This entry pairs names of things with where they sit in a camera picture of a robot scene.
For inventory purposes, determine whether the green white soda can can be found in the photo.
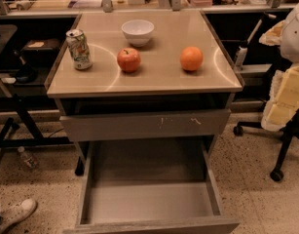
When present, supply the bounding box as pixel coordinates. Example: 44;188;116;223
66;29;93;70

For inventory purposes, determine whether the grey drawer cabinet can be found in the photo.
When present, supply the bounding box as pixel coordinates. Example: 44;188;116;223
47;10;243;164

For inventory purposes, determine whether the black folding table frame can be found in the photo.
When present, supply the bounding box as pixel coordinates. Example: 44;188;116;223
0;23;74;161

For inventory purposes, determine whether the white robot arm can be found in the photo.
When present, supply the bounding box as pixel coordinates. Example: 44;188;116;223
259;3;299;132

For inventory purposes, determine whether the black box with label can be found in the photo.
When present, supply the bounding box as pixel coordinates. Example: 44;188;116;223
21;38;61;61

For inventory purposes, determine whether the red apple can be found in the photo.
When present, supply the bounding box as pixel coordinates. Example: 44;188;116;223
117;48;141;72

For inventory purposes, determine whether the plastic water bottle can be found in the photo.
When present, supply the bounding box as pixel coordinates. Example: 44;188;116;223
18;146;38;169

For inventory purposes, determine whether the closed grey top drawer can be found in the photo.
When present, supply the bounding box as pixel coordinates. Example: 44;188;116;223
60;109;231;141

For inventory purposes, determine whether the black office chair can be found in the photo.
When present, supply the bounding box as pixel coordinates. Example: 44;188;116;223
233;102;299;183

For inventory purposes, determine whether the open grey middle drawer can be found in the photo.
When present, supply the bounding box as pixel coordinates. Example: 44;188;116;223
63;138;239;234

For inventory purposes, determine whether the white sneaker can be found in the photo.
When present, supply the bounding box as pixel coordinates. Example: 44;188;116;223
0;198;37;234

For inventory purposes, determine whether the orange fruit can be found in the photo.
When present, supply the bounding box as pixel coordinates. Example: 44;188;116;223
180;47;204;71

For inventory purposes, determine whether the white bowl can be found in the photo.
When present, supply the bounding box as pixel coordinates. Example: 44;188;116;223
121;19;155;47

